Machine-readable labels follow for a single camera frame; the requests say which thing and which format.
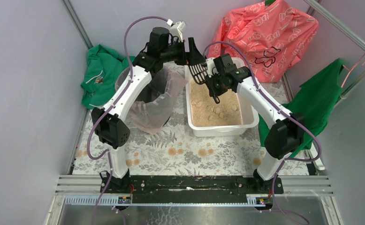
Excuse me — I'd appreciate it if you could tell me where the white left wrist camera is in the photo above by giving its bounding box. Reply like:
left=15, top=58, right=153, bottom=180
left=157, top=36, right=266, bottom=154
left=167, top=19, right=187, bottom=42

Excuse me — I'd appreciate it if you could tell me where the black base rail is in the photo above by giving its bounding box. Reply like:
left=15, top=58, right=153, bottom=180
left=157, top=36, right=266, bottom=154
left=99, top=171, right=284, bottom=204

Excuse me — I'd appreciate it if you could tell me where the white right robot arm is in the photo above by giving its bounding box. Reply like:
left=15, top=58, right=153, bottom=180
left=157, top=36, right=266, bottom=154
left=205, top=54, right=305, bottom=181

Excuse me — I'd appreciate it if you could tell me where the black litter scoop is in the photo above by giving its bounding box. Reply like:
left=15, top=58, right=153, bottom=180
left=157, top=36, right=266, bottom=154
left=188, top=60, right=220, bottom=104

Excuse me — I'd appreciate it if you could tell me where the metal clothes rack bar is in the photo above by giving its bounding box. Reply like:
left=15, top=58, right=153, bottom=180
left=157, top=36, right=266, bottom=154
left=304, top=0, right=365, bottom=101

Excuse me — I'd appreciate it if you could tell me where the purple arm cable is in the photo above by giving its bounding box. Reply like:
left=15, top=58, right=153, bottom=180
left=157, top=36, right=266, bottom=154
left=202, top=41, right=323, bottom=225
left=86, top=16, right=171, bottom=225

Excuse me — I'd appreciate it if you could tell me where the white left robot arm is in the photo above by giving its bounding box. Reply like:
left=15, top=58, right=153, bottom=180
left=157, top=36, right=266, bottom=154
left=89, top=27, right=205, bottom=187

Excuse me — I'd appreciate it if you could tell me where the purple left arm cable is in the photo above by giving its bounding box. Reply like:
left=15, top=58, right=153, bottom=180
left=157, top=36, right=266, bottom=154
left=86, top=16, right=171, bottom=225

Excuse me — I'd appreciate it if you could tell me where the green shirt back left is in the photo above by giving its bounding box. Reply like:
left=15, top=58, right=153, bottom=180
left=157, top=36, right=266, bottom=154
left=81, top=45, right=129, bottom=110

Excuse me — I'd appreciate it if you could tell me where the green shirt on right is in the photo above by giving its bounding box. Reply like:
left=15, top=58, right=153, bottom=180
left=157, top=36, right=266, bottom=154
left=258, top=58, right=346, bottom=159

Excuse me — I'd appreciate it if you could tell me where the beige cat litter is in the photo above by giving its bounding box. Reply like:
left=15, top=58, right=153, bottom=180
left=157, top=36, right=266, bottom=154
left=190, top=81, right=242, bottom=127

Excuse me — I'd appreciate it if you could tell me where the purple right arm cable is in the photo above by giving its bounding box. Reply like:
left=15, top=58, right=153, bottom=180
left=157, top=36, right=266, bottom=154
left=202, top=41, right=323, bottom=225

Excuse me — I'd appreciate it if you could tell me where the black trash bin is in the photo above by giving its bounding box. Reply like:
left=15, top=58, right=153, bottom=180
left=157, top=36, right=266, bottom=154
left=115, top=63, right=174, bottom=128

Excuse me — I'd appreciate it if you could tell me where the white litter box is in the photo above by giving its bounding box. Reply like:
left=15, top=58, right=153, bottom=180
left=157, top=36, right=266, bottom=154
left=185, top=66, right=259, bottom=137

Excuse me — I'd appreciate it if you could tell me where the floral table mat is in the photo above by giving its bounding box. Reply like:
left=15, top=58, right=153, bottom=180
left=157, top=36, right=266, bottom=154
left=72, top=63, right=309, bottom=177

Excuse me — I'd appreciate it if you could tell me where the pink patterned garment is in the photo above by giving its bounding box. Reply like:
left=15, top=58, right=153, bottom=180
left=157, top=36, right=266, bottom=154
left=207, top=0, right=319, bottom=83

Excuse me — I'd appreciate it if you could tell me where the pink plastic bin liner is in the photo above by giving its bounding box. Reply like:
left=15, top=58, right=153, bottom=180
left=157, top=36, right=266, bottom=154
left=114, top=63, right=188, bottom=135

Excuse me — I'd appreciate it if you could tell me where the green shirt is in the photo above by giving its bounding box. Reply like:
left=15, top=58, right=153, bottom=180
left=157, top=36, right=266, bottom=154
left=81, top=45, right=129, bottom=110
left=258, top=58, right=346, bottom=159

